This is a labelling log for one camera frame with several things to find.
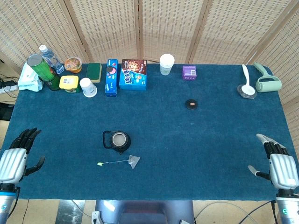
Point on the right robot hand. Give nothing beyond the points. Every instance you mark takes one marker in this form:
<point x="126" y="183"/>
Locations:
<point x="281" y="170"/>

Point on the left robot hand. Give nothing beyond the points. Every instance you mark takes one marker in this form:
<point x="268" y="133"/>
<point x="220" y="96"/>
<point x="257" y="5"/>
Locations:
<point x="12" y="163"/>

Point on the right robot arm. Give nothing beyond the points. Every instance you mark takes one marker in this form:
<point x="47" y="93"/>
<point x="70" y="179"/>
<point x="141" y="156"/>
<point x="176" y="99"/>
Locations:
<point x="288" y="210"/>

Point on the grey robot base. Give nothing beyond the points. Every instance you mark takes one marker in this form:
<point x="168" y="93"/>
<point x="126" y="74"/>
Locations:
<point x="144" y="213"/>

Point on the black teapot lid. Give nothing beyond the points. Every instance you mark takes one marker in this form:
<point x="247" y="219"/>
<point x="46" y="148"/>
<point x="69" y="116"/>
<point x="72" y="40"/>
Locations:
<point x="189" y="106"/>

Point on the black teapot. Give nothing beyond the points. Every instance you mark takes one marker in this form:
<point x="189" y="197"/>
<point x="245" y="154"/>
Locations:
<point x="128" y="141"/>

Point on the black floor box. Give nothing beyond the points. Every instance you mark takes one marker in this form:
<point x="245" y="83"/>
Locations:
<point x="5" y="112"/>

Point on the white power strip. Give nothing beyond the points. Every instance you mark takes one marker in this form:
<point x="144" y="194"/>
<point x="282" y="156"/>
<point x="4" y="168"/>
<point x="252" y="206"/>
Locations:
<point x="7" y="89"/>

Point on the black power adapter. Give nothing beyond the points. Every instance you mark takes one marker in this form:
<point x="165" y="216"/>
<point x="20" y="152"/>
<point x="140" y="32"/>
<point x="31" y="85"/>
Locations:
<point x="8" y="83"/>

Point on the white wet wipes pack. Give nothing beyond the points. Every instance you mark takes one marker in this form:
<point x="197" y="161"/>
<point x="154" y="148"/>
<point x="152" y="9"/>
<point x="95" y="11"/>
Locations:
<point x="26" y="81"/>

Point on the steel wool scrubber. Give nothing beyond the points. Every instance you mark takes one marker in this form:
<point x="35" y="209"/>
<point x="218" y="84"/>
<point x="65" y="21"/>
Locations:
<point x="244" y="96"/>

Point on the green lint roller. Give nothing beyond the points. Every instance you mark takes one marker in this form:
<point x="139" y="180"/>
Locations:
<point x="268" y="85"/>

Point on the white plastic spoon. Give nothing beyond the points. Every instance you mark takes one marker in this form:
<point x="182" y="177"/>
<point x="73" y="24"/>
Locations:
<point x="248" y="88"/>

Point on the green container yellow lid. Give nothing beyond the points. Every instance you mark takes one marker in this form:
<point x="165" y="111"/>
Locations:
<point x="68" y="81"/>

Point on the green cylindrical can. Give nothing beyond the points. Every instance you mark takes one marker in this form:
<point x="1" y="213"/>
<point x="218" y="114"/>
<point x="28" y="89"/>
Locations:
<point x="42" y="67"/>

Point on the upturned white paper cup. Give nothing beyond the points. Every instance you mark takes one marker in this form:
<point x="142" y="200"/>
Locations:
<point x="88" y="88"/>

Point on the clear water bottle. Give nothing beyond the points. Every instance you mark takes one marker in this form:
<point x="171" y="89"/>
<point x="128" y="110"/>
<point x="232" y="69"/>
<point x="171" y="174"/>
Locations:
<point x="53" y="59"/>

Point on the orange jelly cup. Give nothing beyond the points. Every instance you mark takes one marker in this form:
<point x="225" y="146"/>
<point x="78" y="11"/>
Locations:
<point x="73" y="64"/>

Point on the blue table cloth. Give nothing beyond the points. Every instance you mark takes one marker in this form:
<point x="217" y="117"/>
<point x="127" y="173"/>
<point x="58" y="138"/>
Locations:
<point x="163" y="151"/>

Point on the green yellow sponge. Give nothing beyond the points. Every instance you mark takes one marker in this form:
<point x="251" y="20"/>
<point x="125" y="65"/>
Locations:
<point x="93" y="71"/>

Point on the blue Oreo box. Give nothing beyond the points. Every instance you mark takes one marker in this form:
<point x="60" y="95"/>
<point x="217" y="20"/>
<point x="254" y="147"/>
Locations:
<point x="111" y="79"/>

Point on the purple box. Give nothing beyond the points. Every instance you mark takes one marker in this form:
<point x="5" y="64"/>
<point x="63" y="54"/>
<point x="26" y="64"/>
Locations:
<point x="189" y="72"/>

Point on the blue cookie box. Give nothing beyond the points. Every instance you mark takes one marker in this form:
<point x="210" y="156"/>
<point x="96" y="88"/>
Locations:
<point x="133" y="77"/>

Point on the stacked white paper cups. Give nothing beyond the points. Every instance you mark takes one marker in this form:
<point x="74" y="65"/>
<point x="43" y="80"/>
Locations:
<point x="166" y="65"/>

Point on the wicker folding screen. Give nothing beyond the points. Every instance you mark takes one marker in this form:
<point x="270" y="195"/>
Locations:
<point x="112" y="28"/>

